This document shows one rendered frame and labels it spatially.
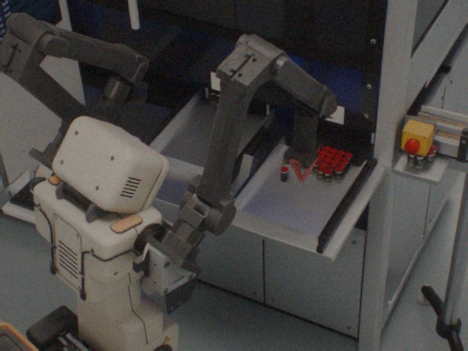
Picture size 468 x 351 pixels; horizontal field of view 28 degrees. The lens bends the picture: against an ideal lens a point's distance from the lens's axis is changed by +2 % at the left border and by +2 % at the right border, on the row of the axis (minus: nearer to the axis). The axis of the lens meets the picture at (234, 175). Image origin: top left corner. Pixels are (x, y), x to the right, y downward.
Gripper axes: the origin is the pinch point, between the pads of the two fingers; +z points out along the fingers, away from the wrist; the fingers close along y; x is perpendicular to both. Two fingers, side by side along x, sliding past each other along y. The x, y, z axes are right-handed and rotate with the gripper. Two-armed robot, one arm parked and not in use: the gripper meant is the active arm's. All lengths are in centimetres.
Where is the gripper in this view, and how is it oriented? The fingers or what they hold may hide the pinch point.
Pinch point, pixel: (301, 178)
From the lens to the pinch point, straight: 233.2
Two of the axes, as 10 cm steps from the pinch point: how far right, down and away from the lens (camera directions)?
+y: 4.6, -4.9, 7.5
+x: -8.9, -2.7, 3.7
